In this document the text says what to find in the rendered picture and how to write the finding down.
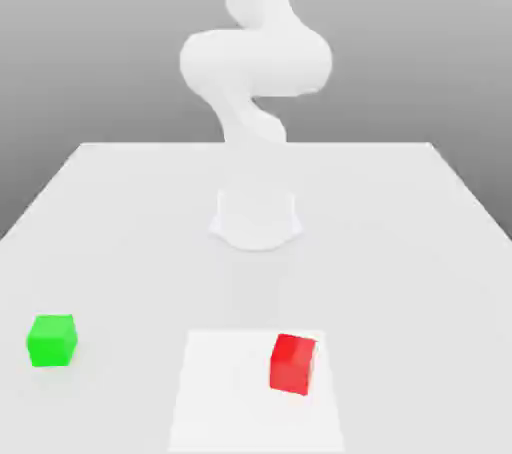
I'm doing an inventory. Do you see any small red cube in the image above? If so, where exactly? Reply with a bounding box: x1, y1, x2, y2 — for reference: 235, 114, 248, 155
268, 332, 318, 397

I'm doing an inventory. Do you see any small green cube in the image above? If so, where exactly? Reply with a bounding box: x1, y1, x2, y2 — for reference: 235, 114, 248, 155
25, 313, 79, 369

